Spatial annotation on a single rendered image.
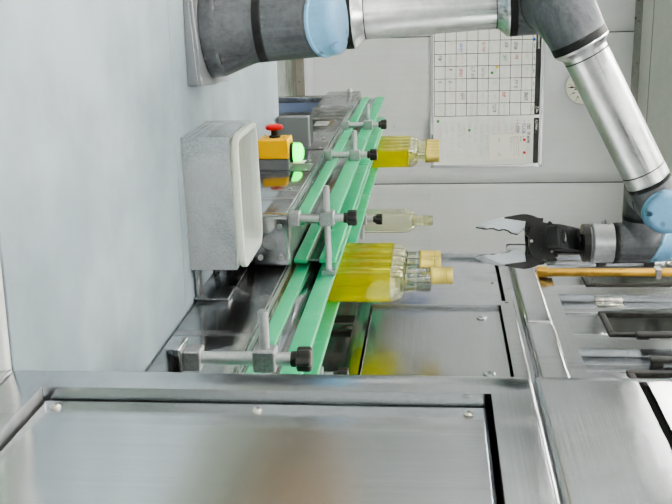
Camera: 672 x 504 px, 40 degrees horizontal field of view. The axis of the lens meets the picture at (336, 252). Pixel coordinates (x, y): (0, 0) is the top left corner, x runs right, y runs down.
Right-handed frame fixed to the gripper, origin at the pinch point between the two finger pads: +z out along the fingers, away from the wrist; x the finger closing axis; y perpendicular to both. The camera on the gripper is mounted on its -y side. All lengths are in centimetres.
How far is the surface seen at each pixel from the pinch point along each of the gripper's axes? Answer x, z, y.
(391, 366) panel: -23.6, 17.1, -3.2
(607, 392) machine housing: -24, -6, -94
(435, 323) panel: -15.1, 9.0, 17.1
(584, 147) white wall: 143, -111, 579
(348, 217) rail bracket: 3.1, 24.5, -11.9
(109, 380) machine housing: -23, 39, -93
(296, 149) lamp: 24, 40, 25
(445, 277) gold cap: -6.5, 7.0, 4.4
